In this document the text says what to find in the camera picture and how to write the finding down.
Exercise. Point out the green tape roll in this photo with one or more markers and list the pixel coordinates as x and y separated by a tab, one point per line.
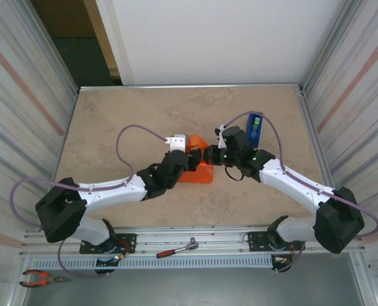
256	123

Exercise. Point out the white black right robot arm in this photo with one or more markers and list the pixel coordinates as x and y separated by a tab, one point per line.
335	220

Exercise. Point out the blue tape dispenser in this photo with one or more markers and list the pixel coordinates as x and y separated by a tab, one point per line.
255	137

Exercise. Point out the yellow power connector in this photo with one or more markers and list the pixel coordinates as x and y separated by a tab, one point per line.
121	256
284	260

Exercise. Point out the grey metal shelf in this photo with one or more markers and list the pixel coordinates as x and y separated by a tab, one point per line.
192	287

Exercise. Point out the aluminium back rail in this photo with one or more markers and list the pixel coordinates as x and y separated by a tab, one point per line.
192	86

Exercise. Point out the aluminium front rail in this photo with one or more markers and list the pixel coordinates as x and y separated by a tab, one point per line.
207	232

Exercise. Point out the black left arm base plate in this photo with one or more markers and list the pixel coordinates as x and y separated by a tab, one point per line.
126	239

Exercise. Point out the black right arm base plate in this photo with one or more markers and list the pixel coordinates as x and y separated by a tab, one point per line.
255	239

